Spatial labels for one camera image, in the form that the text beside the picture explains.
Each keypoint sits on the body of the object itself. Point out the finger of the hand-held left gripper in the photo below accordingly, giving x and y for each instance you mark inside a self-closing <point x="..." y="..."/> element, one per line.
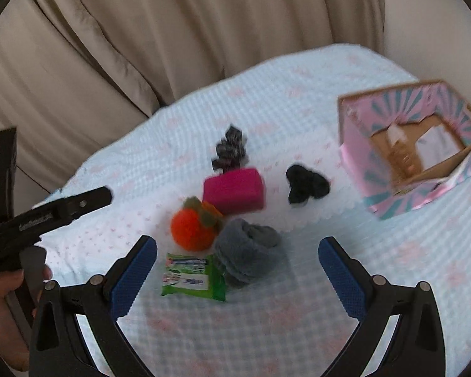
<point x="82" y="204"/>
<point x="3" y="172"/>

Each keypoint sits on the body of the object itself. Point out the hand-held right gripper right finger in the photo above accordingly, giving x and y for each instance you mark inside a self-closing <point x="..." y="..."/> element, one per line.
<point x="339" y="279"/>

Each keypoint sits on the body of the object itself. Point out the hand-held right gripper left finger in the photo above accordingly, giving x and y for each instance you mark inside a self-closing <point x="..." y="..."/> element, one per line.
<point x="135" y="279"/>

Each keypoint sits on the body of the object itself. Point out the orange plush persimmon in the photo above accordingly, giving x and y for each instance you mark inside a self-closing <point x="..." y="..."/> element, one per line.
<point x="190" y="227"/>

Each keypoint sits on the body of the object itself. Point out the grey fuzzy socks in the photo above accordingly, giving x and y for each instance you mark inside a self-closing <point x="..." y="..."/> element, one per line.
<point x="247" y="251"/>

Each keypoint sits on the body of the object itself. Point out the pink and teal cardboard box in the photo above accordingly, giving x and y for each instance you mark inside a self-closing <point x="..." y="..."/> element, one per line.
<point x="357" y="157"/>

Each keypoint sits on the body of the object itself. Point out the magenta fabric pouch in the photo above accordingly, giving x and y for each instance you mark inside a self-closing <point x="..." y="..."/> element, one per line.
<point x="233" y="192"/>

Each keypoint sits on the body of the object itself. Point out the black white patterned scrunchie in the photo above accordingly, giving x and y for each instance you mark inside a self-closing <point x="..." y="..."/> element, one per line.
<point x="229" y="149"/>

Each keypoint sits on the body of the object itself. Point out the person's left hand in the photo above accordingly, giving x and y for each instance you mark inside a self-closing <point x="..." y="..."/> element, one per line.
<point x="2" y="318"/>

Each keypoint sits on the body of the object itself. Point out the blue checked flowered blanket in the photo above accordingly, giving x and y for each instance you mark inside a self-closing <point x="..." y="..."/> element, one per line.
<point x="298" y="86"/>

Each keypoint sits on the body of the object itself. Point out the beige curtain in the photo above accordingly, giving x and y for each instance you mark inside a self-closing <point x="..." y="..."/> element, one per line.
<point x="180" y="27"/>

